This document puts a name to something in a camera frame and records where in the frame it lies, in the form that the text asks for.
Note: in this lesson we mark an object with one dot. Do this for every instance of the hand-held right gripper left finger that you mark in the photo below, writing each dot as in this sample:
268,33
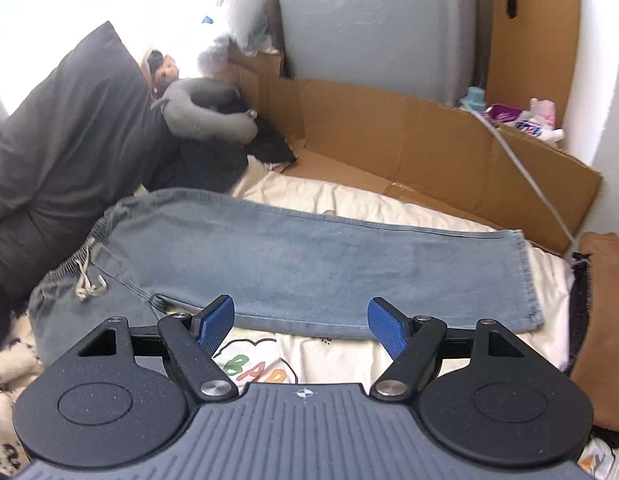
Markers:
217,322

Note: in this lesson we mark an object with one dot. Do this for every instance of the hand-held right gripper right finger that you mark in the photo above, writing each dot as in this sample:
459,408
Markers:
387,327

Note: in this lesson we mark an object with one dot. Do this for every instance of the cream bear print bed sheet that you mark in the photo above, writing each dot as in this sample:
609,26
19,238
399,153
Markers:
489,355

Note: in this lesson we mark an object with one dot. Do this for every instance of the black clothing pile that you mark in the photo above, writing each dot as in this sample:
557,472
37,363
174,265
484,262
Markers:
209,165

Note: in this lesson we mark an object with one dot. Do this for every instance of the large brown cardboard sheet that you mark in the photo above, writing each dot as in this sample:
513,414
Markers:
389,135

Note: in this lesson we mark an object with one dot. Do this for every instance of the dark patterned blanket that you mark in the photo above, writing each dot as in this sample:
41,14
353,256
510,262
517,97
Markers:
579,305

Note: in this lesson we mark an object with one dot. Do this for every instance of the grey neck pillow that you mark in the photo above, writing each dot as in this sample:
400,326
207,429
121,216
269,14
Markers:
199,120

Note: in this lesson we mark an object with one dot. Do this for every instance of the white black fluffy toy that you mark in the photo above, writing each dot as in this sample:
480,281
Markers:
9,380

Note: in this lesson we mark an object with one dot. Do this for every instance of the dark grey pillow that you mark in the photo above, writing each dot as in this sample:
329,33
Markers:
79,150

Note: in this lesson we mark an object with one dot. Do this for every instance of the brown blanket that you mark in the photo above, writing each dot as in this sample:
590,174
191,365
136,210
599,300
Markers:
609,335

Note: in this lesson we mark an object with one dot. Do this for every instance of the light blue bottle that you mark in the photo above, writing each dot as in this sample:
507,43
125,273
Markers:
473,100

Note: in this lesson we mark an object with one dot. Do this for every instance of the white purple detergent pouch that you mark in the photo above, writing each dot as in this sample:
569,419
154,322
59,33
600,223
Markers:
524,125

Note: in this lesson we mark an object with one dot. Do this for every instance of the brown teddy bear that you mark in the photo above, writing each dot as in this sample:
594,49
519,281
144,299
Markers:
164,72

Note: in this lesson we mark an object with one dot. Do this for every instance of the pink plastic bag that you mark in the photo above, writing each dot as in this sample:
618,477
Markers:
544,112

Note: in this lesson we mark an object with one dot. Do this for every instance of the crumpled clear plastic bag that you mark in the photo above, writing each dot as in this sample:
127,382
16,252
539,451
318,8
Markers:
213,55

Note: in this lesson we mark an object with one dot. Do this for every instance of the grey plastic-wrapped board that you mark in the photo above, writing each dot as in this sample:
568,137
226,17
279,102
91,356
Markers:
369,30

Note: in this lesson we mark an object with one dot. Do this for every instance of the tall brown cardboard panel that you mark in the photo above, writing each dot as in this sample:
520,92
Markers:
539,50

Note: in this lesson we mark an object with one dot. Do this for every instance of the white pillow in plastic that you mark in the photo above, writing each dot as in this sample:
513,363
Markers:
249,5

